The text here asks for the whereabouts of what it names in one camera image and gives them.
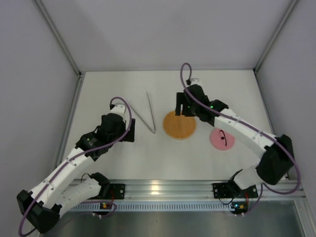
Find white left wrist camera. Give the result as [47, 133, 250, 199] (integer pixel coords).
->
[110, 104, 126, 117]

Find round woven bamboo basket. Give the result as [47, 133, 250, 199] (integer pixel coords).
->
[162, 111, 197, 140]

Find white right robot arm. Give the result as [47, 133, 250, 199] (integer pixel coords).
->
[175, 84, 294, 197]

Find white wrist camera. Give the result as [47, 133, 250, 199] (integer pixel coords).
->
[110, 104, 126, 117]
[187, 78, 201, 86]

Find aluminium frame post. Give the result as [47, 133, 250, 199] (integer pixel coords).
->
[254, 0, 301, 73]
[33, 0, 83, 76]

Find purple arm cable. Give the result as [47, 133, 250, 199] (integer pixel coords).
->
[180, 63, 302, 215]
[19, 96, 133, 236]

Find slotted grey cable duct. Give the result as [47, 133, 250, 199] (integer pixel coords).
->
[71, 201, 234, 212]

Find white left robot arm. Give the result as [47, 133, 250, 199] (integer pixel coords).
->
[17, 113, 136, 234]

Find right aluminium frame post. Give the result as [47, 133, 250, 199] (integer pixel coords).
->
[254, 0, 301, 73]

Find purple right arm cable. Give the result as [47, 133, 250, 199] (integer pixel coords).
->
[180, 63, 302, 215]

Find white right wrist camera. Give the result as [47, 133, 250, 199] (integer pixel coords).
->
[187, 78, 201, 86]

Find left aluminium frame post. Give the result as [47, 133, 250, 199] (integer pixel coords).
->
[33, 0, 83, 76]

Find pink round lid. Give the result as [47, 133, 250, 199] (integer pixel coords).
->
[209, 128, 235, 151]

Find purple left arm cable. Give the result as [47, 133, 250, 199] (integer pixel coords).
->
[19, 96, 133, 236]

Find aluminium mounting rail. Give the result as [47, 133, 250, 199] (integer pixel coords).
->
[71, 179, 306, 199]

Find steel serving tongs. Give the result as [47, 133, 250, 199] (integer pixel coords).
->
[126, 91, 157, 135]

